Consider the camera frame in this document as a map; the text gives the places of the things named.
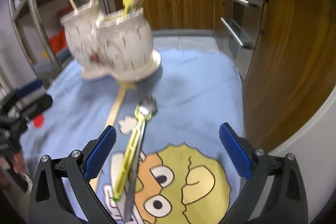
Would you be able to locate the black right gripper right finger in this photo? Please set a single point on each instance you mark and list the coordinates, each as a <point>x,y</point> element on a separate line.
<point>274,191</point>

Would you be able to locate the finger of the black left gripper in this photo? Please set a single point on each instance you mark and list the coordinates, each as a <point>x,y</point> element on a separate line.
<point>35,108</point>
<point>28,89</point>

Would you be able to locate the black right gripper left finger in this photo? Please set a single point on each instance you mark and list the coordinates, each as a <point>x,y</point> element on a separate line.
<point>49,202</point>

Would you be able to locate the yellow plastic spoon with metal head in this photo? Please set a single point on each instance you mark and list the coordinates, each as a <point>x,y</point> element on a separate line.
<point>126,165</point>

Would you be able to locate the wooden kitchen cabinets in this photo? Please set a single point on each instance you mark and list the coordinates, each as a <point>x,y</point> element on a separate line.
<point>292,71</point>

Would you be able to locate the person's left hand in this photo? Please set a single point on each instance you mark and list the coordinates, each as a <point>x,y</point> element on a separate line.
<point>18,162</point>

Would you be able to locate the wooden chopstick on cloth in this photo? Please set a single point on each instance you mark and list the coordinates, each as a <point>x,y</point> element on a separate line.
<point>110,122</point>

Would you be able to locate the white ceramic utensil holder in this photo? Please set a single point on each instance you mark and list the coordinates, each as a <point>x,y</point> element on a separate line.
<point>116,44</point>

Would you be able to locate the blue cartoon cloth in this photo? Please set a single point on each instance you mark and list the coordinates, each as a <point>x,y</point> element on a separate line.
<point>184,173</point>

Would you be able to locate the steel oven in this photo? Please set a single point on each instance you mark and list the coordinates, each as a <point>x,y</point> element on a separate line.
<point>236,29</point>

